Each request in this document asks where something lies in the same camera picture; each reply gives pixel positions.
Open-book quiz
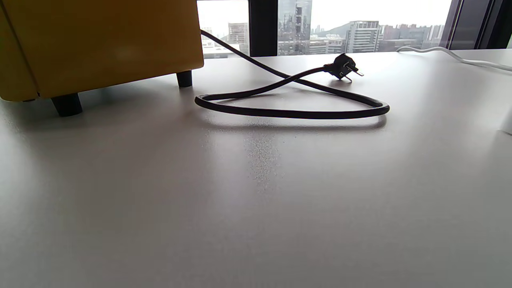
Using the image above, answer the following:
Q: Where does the black oven power cord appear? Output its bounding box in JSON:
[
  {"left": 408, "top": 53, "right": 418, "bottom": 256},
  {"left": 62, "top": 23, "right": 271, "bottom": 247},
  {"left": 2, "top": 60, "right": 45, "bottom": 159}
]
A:
[{"left": 194, "top": 29, "right": 390, "bottom": 120}]

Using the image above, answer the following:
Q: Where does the yellow oven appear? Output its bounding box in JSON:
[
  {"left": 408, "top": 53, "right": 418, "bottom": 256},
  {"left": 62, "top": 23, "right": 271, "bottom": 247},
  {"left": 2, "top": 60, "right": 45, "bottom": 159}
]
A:
[{"left": 0, "top": 0, "right": 205, "bottom": 118}]

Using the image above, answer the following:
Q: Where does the black window mullion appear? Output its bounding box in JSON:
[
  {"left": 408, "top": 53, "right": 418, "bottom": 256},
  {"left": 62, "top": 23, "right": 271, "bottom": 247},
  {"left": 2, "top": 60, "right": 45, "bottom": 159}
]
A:
[{"left": 248, "top": 0, "right": 279, "bottom": 57}]

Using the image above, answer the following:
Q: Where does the grey power strip cable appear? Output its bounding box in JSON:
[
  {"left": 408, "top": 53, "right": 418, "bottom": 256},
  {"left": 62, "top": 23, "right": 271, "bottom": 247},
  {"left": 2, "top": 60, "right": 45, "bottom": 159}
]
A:
[{"left": 396, "top": 46, "right": 512, "bottom": 73}]

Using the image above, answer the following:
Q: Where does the dark slanted window frame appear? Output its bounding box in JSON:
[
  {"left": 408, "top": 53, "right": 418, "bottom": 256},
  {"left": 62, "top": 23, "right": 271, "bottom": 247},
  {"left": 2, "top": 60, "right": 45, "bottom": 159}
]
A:
[{"left": 439, "top": 0, "right": 512, "bottom": 50}]

